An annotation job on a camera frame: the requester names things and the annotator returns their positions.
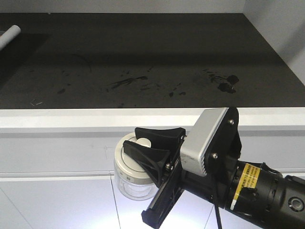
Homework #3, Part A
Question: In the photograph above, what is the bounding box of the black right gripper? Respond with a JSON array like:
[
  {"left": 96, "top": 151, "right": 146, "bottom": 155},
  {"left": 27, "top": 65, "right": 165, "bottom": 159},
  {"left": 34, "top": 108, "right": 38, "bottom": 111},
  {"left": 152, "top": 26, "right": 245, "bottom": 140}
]
[{"left": 123, "top": 127, "right": 214, "bottom": 227}]

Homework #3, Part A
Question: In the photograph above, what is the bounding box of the glass jar with cream lid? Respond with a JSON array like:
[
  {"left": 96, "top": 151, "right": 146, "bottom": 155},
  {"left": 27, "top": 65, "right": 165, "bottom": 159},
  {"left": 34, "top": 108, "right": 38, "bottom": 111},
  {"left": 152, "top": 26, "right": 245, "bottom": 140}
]
[{"left": 114, "top": 132, "right": 158, "bottom": 201}]

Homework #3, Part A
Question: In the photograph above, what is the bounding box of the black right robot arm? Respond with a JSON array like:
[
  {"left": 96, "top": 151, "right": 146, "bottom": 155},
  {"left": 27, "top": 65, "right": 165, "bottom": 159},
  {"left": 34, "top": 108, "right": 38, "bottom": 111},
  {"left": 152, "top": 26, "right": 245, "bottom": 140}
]
[{"left": 123, "top": 126, "right": 305, "bottom": 229}]

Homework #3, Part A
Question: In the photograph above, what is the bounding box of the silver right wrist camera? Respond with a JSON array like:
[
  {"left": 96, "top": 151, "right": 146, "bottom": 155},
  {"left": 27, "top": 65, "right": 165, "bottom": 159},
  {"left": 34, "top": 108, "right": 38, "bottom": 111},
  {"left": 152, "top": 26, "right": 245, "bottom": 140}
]
[{"left": 180, "top": 107, "right": 242, "bottom": 177}]

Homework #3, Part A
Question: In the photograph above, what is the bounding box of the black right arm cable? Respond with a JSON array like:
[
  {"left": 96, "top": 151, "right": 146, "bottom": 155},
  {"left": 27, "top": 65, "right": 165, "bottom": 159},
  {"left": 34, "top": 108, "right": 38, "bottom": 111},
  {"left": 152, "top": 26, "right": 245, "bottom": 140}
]
[{"left": 213, "top": 176, "right": 224, "bottom": 229}]

